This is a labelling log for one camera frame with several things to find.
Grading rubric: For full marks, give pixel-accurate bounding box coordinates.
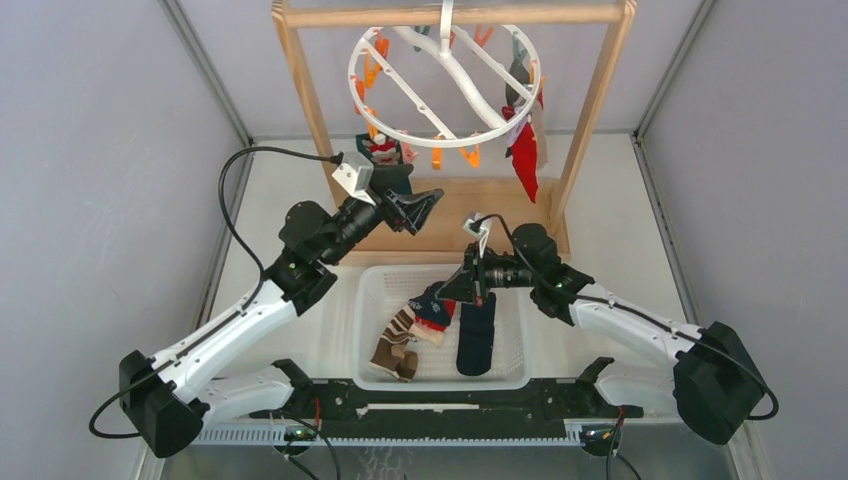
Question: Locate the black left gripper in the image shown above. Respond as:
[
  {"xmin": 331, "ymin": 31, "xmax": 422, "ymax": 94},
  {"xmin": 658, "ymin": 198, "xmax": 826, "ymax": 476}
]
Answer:
[{"xmin": 319, "ymin": 164, "xmax": 441, "ymax": 267}]

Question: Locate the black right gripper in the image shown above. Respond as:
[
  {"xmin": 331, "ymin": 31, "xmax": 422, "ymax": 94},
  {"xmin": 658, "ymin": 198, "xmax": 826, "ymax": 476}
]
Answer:
[{"xmin": 436, "ymin": 241, "xmax": 538, "ymax": 306}]

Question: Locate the dark printed sock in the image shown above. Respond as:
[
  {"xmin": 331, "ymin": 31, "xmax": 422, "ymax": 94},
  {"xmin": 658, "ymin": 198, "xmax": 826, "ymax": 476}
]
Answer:
[{"xmin": 407, "ymin": 281, "xmax": 456, "ymax": 332}]

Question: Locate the navy sock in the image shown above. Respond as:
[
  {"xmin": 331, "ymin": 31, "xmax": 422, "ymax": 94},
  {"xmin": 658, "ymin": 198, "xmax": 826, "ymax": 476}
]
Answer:
[{"xmin": 456, "ymin": 293, "xmax": 497, "ymax": 377}]

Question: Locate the red sock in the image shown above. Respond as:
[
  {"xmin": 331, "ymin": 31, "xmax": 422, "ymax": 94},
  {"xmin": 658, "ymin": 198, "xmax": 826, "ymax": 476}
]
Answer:
[
  {"xmin": 506, "ymin": 101, "xmax": 548, "ymax": 203},
  {"xmin": 410, "ymin": 300, "xmax": 456, "ymax": 346}
]

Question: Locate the white perforated plastic basket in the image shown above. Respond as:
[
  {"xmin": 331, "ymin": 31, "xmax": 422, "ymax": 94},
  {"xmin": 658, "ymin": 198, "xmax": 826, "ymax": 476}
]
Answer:
[{"xmin": 351, "ymin": 265, "xmax": 532, "ymax": 391}]

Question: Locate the brown striped sock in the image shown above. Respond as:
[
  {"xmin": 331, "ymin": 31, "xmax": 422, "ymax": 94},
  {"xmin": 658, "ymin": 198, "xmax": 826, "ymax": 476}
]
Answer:
[{"xmin": 369, "ymin": 306, "xmax": 419, "ymax": 383}]

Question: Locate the white round clip hanger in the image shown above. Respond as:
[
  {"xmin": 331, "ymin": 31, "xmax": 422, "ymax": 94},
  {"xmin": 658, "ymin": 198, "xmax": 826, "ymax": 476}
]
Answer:
[{"xmin": 346, "ymin": 1, "xmax": 544, "ymax": 149}]

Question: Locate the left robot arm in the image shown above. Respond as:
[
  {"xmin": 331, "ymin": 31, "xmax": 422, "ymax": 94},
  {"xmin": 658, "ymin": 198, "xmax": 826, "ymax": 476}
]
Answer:
[{"xmin": 119, "ymin": 189, "xmax": 444, "ymax": 458}]

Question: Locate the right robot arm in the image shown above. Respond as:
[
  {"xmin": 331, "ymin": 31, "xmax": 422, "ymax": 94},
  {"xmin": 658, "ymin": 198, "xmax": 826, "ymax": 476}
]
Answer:
[{"xmin": 436, "ymin": 217, "xmax": 779, "ymax": 445}]

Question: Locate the wooden hanger stand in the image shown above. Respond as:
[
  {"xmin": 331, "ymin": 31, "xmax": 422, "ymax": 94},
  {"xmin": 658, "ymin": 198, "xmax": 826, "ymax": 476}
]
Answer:
[{"xmin": 271, "ymin": 1, "xmax": 637, "ymax": 266}]

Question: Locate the dark green sock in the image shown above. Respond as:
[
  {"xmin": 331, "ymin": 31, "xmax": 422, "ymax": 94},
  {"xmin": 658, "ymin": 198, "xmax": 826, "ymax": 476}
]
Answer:
[{"xmin": 354, "ymin": 132, "xmax": 415, "ymax": 197}]

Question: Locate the black grey sock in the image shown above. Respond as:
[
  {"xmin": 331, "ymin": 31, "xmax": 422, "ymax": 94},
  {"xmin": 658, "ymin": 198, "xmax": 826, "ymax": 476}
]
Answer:
[{"xmin": 505, "ymin": 36, "xmax": 531, "ymax": 107}]

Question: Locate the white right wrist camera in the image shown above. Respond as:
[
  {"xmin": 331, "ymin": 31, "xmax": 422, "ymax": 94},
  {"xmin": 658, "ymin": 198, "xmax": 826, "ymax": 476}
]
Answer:
[{"xmin": 463, "ymin": 212, "xmax": 492, "ymax": 258}]

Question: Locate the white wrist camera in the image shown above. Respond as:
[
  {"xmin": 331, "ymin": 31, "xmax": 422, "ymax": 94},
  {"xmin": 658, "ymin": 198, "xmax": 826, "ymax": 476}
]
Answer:
[
  {"xmin": 463, "ymin": 212, "xmax": 492, "ymax": 258},
  {"xmin": 331, "ymin": 152, "xmax": 376, "ymax": 205}
]

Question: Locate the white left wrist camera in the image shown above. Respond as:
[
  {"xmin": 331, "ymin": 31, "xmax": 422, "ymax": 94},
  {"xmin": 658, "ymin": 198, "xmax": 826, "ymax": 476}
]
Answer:
[{"xmin": 331, "ymin": 152, "xmax": 376, "ymax": 205}]

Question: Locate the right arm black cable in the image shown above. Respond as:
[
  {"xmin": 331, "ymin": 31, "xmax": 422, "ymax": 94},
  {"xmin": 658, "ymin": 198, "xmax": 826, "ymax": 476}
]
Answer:
[{"xmin": 471, "ymin": 213, "xmax": 780, "ymax": 422}]

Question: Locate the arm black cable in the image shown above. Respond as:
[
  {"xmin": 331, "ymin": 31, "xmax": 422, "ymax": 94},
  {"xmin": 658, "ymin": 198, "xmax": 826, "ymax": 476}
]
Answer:
[
  {"xmin": 87, "ymin": 146, "xmax": 344, "ymax": 441},
  {"xmin": 471, "ymin": 213, "xmax": 780, "ymax": 422}
]

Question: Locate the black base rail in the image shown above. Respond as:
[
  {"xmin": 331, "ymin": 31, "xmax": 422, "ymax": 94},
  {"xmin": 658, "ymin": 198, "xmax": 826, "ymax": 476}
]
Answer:
[{"xmin": 250, "ymin": 378, "xmax": 643, "ymax": 441}]

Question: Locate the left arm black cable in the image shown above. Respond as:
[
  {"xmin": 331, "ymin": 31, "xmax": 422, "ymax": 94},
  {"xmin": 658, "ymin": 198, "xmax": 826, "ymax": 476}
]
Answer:
[{"xmin": 87, "ymin": 146, "xmax": 344, "ymax": 441}]

